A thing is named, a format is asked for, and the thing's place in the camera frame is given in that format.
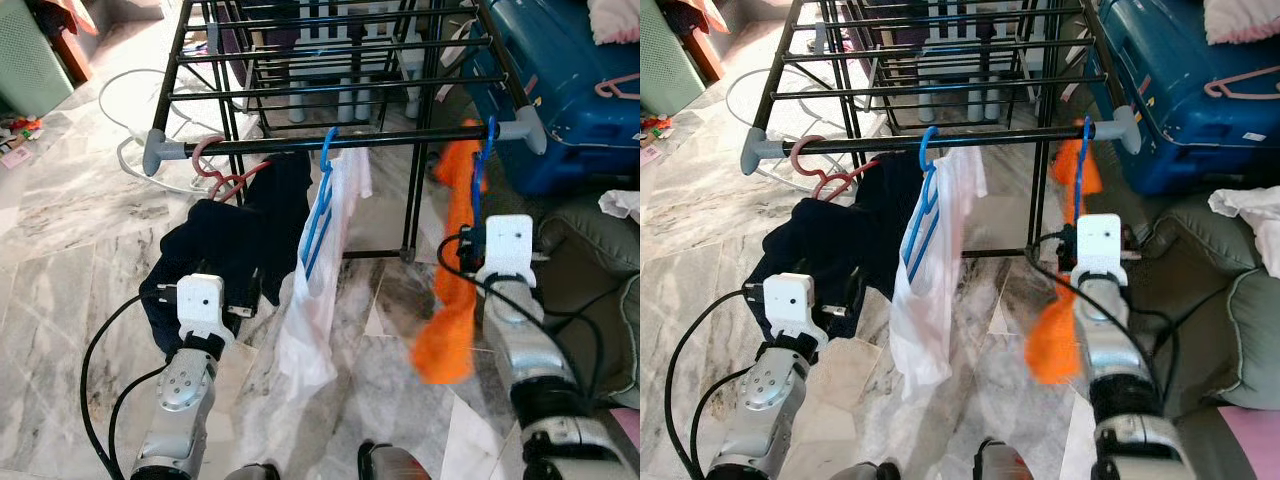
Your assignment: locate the blue plastic clothes hanger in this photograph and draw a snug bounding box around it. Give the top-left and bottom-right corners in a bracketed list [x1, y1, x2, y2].
[470, 115, 499, 226]
[900, 125, 943, 286]
[300, 127, 341, 281]
[1073, 115, 1096, 221]

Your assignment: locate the orange towel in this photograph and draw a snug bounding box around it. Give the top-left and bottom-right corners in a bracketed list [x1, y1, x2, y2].
[1025, 135, 1104, 386]
[410, 120, 491, 386]

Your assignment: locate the pink plastic clothes hanger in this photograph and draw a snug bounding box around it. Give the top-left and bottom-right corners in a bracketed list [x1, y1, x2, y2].
[1204, 66, 1280, 101]
[595, 72, 641, 101]
[190, 135, 273, 201]
[790, 135, 881, 201]

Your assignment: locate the dark navy garment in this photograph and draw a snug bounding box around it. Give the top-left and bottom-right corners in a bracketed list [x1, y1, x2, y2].
[745, 152, 926, 351]
[140, 152, 313, 356]

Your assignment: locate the white garment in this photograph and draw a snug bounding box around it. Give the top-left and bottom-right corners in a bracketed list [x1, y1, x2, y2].
[275, 150, 373, 401]
[888, 148, 989, 401]

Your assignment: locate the grey green sofa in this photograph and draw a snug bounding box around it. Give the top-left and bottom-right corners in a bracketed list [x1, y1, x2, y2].
[535, 195, 641, 480]
[1130, 190, 1280, 480]

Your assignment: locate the black metal drying rack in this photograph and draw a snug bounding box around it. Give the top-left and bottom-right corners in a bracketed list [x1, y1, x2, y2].
[740, 0, 1143, 259]
[143, 0, 548, 263]

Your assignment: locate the crumpled white cloth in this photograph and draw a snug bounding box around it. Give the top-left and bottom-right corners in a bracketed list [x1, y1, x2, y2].
[1208, 187, 1280, 279]
[598, 190, 641, 223]

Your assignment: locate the blue hard shell suitcase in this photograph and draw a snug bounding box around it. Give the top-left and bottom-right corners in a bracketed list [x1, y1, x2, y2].
[1085, 0, 1280, 196]
[462, 0, 641, 196]

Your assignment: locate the white slatted plastic stand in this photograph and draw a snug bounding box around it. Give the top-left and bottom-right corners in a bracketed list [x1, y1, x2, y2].
[920, 0, 1041, 123]
[290, 0, 421, 123]

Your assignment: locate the right robot leg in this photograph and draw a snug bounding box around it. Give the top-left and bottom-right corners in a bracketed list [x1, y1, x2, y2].
[975, 438, 1036, 480]
[358, 440, 431, 480]

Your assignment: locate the pink mat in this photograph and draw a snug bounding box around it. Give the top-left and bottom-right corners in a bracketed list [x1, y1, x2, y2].
[1215, 405, 1280, 480]
[610, 405, 641, 451]

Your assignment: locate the purple garment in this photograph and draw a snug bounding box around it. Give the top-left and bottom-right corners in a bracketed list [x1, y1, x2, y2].
[215, 0, 301, 53]
[850, 0, 926, 53]

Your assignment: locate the pale green cabinet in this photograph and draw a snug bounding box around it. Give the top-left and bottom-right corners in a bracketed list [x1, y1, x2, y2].
[0, 0, 76, 116]
[640, 0, 711, 116]

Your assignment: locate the pink cushion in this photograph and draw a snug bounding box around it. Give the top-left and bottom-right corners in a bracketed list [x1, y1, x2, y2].
[588, 0, 641, 46]
[1203, 0, 1280, 46]

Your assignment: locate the brown wooden furniture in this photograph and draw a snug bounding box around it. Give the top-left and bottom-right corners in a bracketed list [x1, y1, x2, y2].
[660, 0, 726, 83]
[25, 0, 101, 86]

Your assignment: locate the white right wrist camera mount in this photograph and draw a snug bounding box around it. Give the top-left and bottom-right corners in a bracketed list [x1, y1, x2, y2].
[475, 214, 538, 291]
[1072, 213, 1126, 286]

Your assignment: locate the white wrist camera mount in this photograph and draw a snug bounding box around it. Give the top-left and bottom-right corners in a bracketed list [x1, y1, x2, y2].
[760, 273, 829, 351]
[1072, 213, 1126, 286]
[475, 214, 538, 291]
[175, 273, 238, 346]

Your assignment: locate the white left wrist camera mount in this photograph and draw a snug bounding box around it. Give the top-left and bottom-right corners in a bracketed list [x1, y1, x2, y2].
[760, 273, 829, 351]
[175, 273, 238, 346]

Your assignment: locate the white wire hoop stand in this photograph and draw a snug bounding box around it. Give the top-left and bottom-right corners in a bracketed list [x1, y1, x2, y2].
[725, 65, 801, 161]
[97, 68, 216, 196]

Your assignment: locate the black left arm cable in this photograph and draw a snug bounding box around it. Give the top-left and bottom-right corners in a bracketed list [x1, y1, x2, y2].
[80, 290, 191, 480]
[665, 288, 776, 480]

